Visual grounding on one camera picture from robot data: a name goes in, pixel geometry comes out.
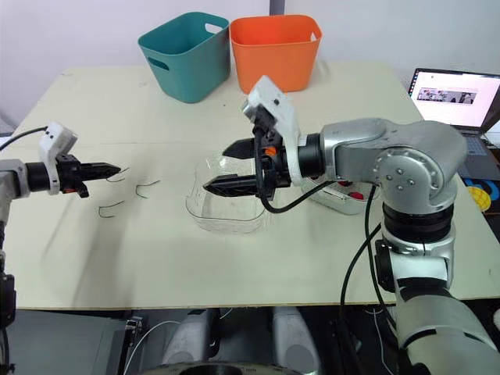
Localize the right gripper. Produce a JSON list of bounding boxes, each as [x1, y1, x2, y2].
[[202, 116, 293, 201]]

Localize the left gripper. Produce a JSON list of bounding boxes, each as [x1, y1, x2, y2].
[[55, 153, 91, 198]]

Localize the thin cherry stem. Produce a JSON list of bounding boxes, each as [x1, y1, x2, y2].
[[106, 166, 130, 183], [98, 200, 126, 219], [135, 179, 162, 198]]

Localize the clear plastic bowl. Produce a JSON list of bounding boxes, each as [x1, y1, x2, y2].
[[184, 153, 275, 235]]

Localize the white colander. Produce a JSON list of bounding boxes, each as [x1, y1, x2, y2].
[[310, 178, 373, 205]]

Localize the white basin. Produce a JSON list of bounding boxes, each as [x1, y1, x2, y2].
[[301, 177, 379, 216]]

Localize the orange plastic bin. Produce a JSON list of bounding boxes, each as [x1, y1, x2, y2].
[[228, 14, 324, 95]]

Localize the teal plastic bin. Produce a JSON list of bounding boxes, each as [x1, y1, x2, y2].
[[137, 11, 231, 105]]

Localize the robot body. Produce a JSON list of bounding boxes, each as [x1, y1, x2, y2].
[[140, 305, 322, 375]]

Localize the open laptop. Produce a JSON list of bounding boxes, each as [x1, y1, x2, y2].
[[406, 67, 500, 181]]

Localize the black mat with yellow print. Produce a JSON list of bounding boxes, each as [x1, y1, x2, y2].
[[462, 174, 500, 213]]

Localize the black cable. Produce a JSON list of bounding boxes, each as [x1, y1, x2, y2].
[[0, 126, 50, 152], [255, 171, 396, 352]]

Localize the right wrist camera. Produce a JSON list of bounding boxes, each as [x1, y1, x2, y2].
[[241, 75, 310, 187]]

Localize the thin white cable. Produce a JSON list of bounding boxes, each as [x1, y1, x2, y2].
[[134, 320, 185, 375]]

